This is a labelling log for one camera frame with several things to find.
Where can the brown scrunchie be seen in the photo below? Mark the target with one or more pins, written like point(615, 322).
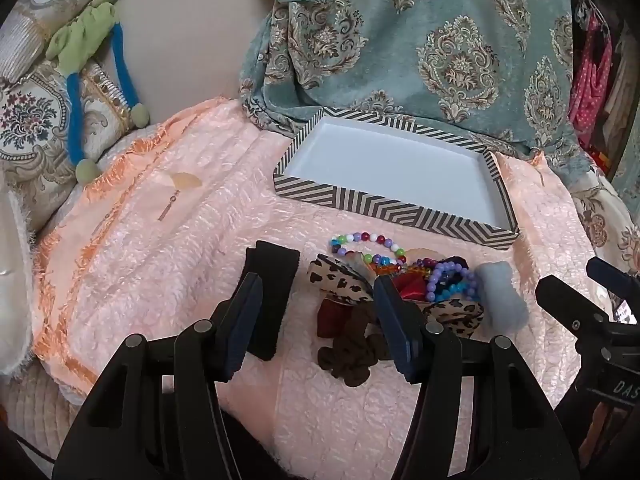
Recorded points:
point(350, 355)

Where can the pink textured blanket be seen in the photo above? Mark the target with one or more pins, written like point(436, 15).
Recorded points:
point(175, 240)

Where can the floral embroidered cushion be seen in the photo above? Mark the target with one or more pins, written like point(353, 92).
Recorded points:
point(35, 125)

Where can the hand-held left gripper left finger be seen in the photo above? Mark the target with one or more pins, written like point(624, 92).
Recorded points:
point(247, 310)

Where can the leopard print hair bow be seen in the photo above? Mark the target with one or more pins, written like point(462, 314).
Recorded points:
point(330, 280)

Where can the striped cardboard box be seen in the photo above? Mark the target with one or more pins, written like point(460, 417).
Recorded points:
point(390, 160)

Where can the beige quilted mat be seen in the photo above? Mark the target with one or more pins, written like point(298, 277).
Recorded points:
point(35, 410)

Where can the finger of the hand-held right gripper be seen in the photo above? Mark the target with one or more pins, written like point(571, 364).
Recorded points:
point(612, 277)
point(560, 295)

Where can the pink hanging garment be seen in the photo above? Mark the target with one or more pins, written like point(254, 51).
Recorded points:
point(592, 75)

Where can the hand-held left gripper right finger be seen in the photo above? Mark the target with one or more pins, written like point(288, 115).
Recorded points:
point(395, 320)

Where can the beige padded headboard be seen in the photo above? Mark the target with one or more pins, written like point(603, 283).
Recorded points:
point(190, 50)

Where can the teal damask curtain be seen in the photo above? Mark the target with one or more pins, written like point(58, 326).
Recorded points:
point(400, 35)

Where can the black scrunchie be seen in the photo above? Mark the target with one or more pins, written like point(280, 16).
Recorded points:
point(455, 261)

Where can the floral patterned cloth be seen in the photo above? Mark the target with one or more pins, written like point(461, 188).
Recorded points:
point(600, 215)

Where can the green and blue plush toy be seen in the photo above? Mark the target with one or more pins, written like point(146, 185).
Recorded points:
point(90, 25)

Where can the embroidered bolster pillow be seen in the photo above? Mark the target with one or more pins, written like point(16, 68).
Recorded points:
point(50, 5)

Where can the black headband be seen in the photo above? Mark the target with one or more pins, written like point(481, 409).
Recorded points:
point(272, 270)

